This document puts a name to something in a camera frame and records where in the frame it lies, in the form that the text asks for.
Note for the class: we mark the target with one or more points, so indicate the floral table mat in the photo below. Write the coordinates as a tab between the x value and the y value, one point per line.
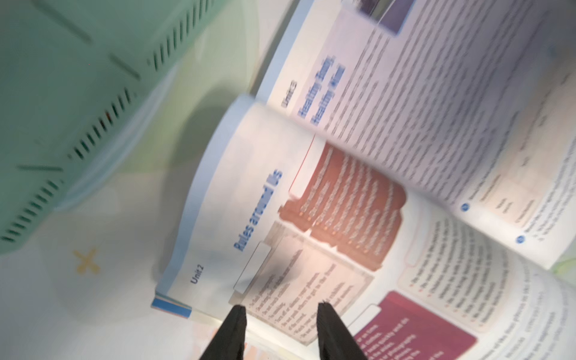
83	284

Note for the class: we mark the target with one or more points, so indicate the English textbook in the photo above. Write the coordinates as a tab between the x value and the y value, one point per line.
412	163

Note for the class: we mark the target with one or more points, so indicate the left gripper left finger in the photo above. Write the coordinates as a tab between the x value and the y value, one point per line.
229	341

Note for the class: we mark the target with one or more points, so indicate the green file organizer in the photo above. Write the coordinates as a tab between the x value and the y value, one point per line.
72	74

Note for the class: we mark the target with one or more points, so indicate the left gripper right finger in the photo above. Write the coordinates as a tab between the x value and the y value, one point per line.
334	339

